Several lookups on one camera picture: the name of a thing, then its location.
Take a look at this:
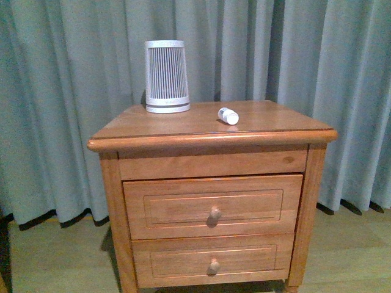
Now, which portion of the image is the white slatted cylinder device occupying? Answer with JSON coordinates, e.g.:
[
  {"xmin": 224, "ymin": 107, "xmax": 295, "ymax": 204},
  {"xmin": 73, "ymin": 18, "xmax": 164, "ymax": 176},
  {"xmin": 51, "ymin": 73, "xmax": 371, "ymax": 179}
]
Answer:
[{"xmin": 145, "ymin": 40, "xmax": 190, "ymax": 114}]

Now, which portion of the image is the wooden nightstand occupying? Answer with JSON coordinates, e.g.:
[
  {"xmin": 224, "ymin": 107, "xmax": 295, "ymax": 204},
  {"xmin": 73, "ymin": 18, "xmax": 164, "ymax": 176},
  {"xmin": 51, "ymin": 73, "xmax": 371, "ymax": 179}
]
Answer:
[{"xmin": 87, "ymin": 101, "xmax": 337, "ymax": 292}]

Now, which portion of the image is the wooden drawer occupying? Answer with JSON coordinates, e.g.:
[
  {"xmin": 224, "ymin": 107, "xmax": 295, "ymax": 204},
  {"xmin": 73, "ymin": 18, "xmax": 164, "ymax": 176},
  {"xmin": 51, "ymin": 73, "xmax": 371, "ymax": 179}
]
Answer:
[
  {"xmin": 133, "ymin": 233, "xmax": 294, "ymax": 288},
  {"xmin": 123, "ymin": 175, "xmax": 302, "ymax": 240}
]

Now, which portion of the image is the white medicine bottle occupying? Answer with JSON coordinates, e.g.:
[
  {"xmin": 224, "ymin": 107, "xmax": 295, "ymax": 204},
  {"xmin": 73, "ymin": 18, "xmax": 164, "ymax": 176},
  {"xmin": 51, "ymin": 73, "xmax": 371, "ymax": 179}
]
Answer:
[{"xmin": 217, "ymin": 107, "xmax": 239, "ymax": 125}]

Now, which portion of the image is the grey curtain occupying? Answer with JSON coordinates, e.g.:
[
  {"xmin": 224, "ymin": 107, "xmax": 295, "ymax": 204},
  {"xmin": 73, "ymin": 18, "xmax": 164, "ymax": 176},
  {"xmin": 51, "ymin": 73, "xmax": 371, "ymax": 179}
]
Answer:
[{"xmin": 1, "ymin": 1, "xmax": 390, "ymax": 225}]

